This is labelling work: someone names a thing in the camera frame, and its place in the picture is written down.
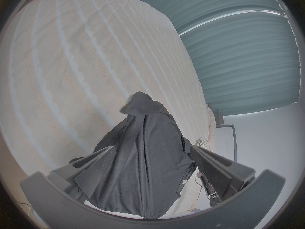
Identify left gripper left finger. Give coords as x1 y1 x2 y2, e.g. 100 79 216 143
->
49 146 116 196

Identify grey bedside table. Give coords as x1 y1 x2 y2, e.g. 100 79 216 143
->
214 111 225 125

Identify blue-green curtain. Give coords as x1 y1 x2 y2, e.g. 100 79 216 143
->
179 10 301 117
124 0 287 36

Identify pale pink pillow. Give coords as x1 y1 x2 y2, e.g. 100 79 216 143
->
207 105 217 152

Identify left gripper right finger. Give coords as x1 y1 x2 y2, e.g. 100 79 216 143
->
190 145 256 198

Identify black trousers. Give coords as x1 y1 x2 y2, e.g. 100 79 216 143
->
69 92 199 220

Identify bed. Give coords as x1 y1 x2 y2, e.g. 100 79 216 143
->
0 0 237 215

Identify white printed pyjama top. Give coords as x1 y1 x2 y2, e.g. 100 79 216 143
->
196 139 210 151

